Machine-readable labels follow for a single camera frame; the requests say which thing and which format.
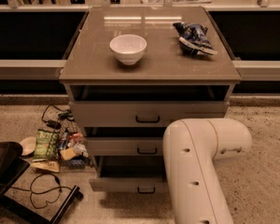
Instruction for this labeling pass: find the yellow sponge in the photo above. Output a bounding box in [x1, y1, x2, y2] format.
[60, 147, 77, 161]

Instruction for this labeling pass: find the green chip bag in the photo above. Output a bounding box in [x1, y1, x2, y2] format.
[33, 129, 59, 161]

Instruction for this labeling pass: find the white plate on floor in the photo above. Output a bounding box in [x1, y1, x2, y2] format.
[20, 136, 36, 156]

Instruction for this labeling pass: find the black chair base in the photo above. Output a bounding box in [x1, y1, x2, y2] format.
[0, 142, 83, 224]

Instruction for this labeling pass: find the grey drawer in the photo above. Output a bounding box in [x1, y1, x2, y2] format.
[86, 137, 162, 156]
[90, 156, 168, 194]
[69, 101, 230, 128]

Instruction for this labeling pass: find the white ceramic bowl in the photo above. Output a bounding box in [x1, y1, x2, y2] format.
[109, 35, 147, 65]

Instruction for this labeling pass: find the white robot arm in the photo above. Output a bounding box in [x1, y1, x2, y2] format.
[162, 119, 252, 224]

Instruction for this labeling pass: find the grey drawer cabinet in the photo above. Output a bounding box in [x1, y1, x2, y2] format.
[58, 6, 242, 185]

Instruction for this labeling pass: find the black cable on floor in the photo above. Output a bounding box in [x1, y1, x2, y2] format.
[9, 172, 73, 210]

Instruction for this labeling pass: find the black power adapter cable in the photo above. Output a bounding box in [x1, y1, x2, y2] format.
[40, 104, 75, 131]

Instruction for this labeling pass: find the tan snack bag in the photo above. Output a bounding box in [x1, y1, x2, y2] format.
[31, 161, 60, 173]

